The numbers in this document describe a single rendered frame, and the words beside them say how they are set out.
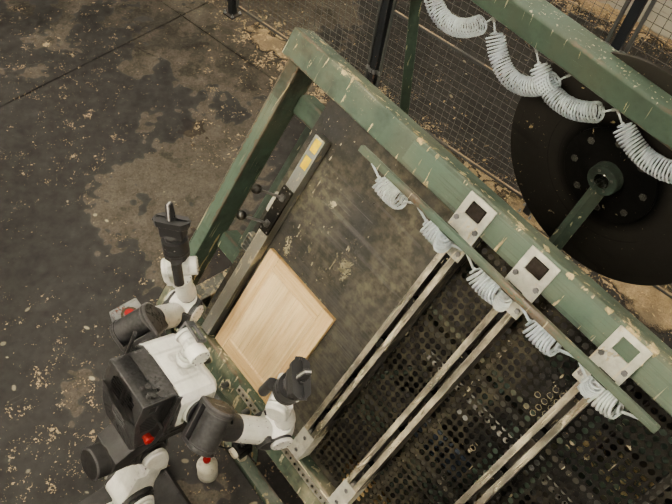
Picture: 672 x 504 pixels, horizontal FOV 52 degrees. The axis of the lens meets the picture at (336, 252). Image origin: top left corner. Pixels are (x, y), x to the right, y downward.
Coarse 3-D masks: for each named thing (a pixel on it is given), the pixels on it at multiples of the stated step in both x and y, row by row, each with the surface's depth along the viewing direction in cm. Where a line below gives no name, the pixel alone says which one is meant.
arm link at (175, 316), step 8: (168, 296) 254; (168, 304) 247; (176, 304) 251; (168, 312) 241; (176, 312) 246; (184, 312) 251; (192, 312) 251; (200, 312) 256; (168, 320) 240; (176, 320) 246; (184, 320) 249; (192, 320) 253; (168, 328) 244
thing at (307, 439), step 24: (456, 216) 198; (432, 264) 209; (456, 264) 207; (432, 288) 209; (408, 312) 215; (384, 336) 224; (360, 360) 228; (384, 360) 230; (336, 384) 235; (360, 384) 232; (336, 408) 236; (312, 432) 245
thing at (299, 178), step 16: (320, 160) 239; (304, 176) 240; (288, 208) 248; (256, 240) 256; (256, 256) 257; (240, 272) 262; (224, 288) 268; (240, 288) 267; (224, 304) 269; (208, 320) 275
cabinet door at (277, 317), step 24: (264, 264) 257; (264, 288) 259; (288, 288) 251; (240, 312) 267; (264, 312) 260; (288, 312) 253; (312, 312) 245; (216, 336) 276; (240, 336) 269; (264, 336) 261; (288, 336) 254; (312, 336) 246; (240, 360) 269; (264, 360) 262; (288, 360) 254
